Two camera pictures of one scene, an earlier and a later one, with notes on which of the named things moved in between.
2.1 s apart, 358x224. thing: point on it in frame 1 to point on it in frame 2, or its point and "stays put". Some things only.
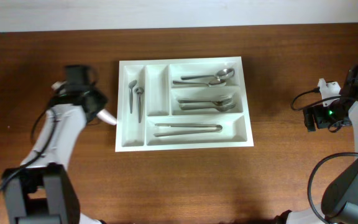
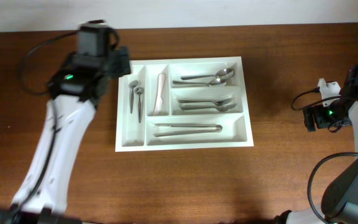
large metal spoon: [217, 83] stays put
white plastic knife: [106, 117] to [159, 101]
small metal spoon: [132, 84] stays put
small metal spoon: [140, 91] stays put
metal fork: [222, 106] stays put
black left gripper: [102, 99] to [122, 62]
